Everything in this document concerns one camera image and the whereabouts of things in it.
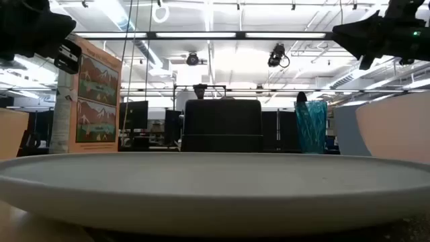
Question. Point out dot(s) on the light blue plastic cup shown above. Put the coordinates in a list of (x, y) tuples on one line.
[(347, 134)]

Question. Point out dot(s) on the tan wooden cup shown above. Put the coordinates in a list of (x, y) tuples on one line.
[(11, 134)]

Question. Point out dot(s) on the black computer monitor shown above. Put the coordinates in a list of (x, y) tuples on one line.
[(134, 114)]

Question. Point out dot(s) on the pink plastic bowl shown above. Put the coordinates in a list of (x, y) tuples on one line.
[(396, 127)]

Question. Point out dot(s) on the black rig camera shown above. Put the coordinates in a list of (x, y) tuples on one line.
[(276, 55), (192, 59)]

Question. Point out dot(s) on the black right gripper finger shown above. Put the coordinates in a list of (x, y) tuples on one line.
[(366, 62), (364, 35)]

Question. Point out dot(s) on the large grey ceramic plate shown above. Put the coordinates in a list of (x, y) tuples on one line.
[(215, 201)]

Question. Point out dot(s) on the black toaster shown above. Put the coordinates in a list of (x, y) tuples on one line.
[(221, 124)]

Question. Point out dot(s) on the orange cereal box mountain print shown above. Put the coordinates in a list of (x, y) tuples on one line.
[(97, 101)]

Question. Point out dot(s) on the teal faceted drinking glass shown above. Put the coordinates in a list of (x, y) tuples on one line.
[(310, 131)]

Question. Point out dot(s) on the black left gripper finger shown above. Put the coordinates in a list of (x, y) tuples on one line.
[(69, 57)]

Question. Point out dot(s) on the black rounded knob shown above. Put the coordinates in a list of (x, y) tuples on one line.
[(301, 97)]

